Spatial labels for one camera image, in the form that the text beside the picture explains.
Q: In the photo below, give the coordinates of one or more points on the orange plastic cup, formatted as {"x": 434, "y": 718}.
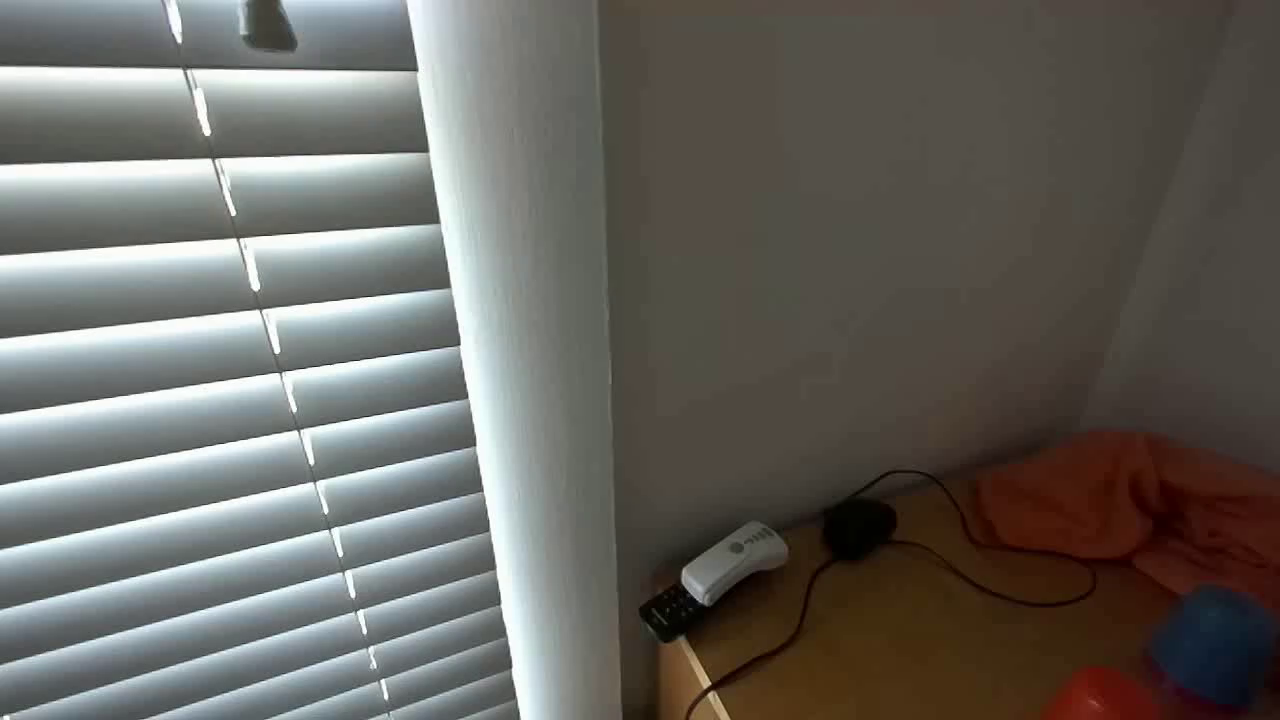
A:
{"x": 1106, "y": 698}

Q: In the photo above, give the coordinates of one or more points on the black remote control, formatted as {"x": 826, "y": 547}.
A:
{"x": 670, "y": 615}

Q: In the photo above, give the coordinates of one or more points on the blue plastic cup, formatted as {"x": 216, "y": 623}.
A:
{"x": 1223, "y": 644}

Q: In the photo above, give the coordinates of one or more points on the white slatted window blind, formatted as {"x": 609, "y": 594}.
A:
{"x": 160, "y": 402}

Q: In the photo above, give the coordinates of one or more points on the white handheld remote device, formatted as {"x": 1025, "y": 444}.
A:
{"x": 730, "y": 562}

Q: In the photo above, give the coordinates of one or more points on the orange cloth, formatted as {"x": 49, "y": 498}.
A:
{"x": 1121, "y": 502}

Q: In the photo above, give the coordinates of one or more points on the black round puck device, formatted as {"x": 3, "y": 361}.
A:
{"x": 857, "y": 530}

